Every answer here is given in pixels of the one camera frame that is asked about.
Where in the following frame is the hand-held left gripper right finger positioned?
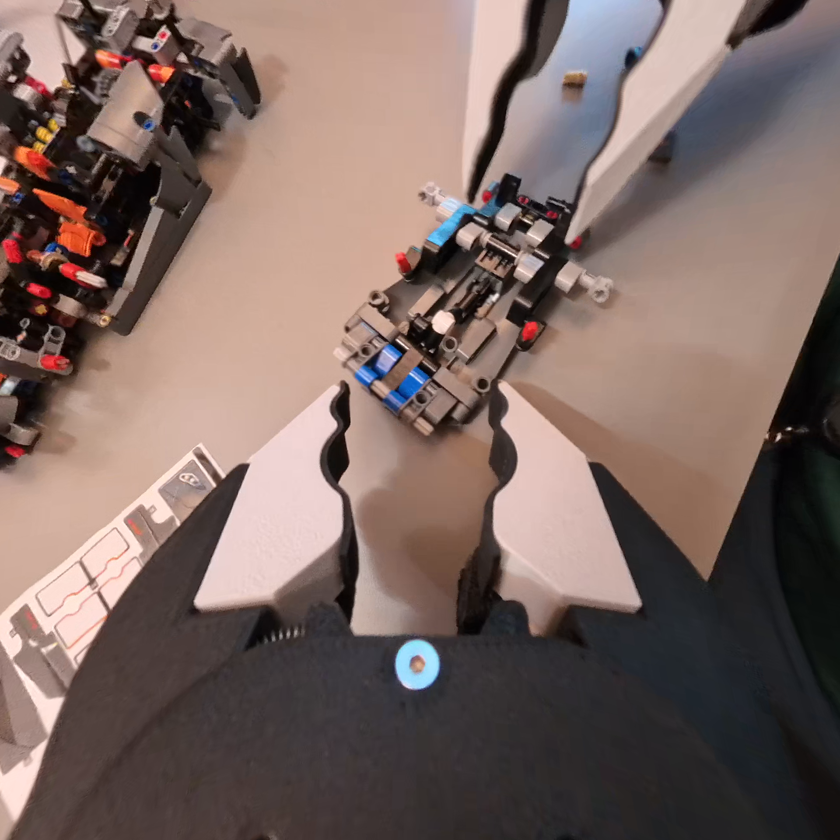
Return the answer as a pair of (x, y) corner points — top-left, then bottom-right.
(459, 381), (643, 634)

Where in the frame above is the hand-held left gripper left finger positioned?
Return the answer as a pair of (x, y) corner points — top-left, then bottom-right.
(193, 381), (361, 621)

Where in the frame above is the small lego car subassembly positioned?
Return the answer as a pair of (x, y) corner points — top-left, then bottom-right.
(335, 174), (614, 434)

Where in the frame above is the person's dark green shirt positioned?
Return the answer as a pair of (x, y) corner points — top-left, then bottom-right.
(709, 256), (840, 840)

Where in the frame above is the large lego car chassis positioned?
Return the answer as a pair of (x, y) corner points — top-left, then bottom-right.
(0, 0), (263, 470)

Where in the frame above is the lego sticker sheet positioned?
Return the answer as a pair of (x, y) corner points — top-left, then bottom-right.
(0, 445), (227, 775)

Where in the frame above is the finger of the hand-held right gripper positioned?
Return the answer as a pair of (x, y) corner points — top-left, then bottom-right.
(566, 0), (750, 238)
(461, 0), (571, 201)

